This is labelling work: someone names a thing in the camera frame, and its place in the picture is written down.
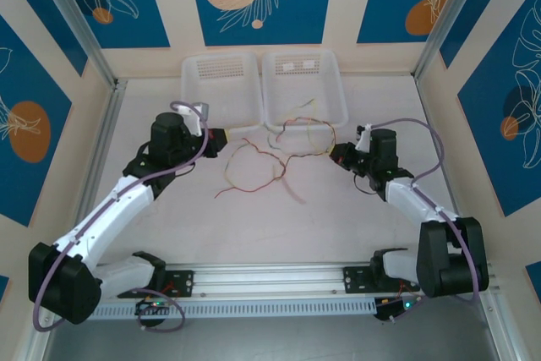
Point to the white plastic basket with labels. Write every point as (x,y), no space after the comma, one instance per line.
(304,86)

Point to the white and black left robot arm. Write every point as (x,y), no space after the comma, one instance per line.
(105,217)

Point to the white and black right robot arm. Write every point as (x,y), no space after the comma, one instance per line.
(414,202)

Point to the white basket label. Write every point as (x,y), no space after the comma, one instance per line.
(288,67)
(308,64)

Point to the black controller board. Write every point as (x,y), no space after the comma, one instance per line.
(389,308)
(148,308)

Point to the aluminium frame side rail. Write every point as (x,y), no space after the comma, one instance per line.
(426,99)
(99,145)

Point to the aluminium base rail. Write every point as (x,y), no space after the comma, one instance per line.
(270,278)

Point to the aluminium frame post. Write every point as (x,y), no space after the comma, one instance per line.
(458,10)
(71,10)

